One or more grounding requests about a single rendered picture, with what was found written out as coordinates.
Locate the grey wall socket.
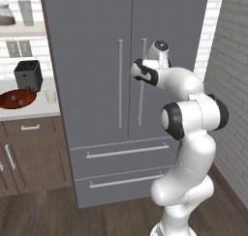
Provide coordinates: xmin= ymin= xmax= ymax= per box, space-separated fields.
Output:
xmin=17 ymin=39 xmax=34 ymax=58
xmin=6 ymin=40 xmax=21 ymax=59

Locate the white wall shelf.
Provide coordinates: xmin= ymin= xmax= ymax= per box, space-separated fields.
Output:
xmin=0 ymin=21 xmax=47 ymax=39

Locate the glass jar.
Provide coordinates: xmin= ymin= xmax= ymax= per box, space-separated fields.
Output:
xmin=0 ymin=3 xmax=16 ymax=27

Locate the grey fridge door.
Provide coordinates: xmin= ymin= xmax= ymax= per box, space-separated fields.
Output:
xmin=41 ymin=0 xmax=134 ymax=150
xmin=128 ymin=0 xmax=211 ymax=142

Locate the grey fridge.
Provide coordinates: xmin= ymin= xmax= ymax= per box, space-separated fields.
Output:
xmin=39 ymin=0 xmax=211 ymax=210

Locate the black toaster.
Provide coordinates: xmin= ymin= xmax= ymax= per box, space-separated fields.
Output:
xmin=13 ymin=59 xmax=45 ymax=93

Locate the white drawer handle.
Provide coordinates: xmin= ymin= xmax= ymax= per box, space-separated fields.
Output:
xmin=20 ymin=124 xmax=42 ymax=132

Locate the brown wooden cupboard door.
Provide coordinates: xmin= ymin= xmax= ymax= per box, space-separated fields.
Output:
xmin=0 ymin=136 xmax=67 ymax=195
xmin=0 ymin=142 xmax=19 ymax=198

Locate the glass of lemonade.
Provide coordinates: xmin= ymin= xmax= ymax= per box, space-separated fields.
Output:
xmin=44 ymin=88 xmax=58 ymax=105

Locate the silver fridge drawer handle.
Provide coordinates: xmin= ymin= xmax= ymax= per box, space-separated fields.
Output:
xmin=85 ymin=141 xmax=171 ymax=160
xmin=88 ymin=170 xmax=165 ymax=190

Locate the long silver door handle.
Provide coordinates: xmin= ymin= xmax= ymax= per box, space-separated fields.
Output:
xmin=117 ymin=39 xmax=124 ymax=129
xmin=137 ymin=38 xmax=148 ymax=127

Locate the brown wooden drawer front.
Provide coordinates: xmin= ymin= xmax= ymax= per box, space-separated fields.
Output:
xmin=1 ymin=116 xmax=58 ymax=141

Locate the grey fridge drawer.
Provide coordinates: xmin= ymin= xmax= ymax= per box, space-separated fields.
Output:
xmin=74 ymin=164 xmax=175 ymax=210
xmin=69 ymin=135 xmax=181 ymax=180

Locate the brown ice bowl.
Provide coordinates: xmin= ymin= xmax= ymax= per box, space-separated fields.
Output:
xmin=0 ymin=88 xmax=38 ymax=110

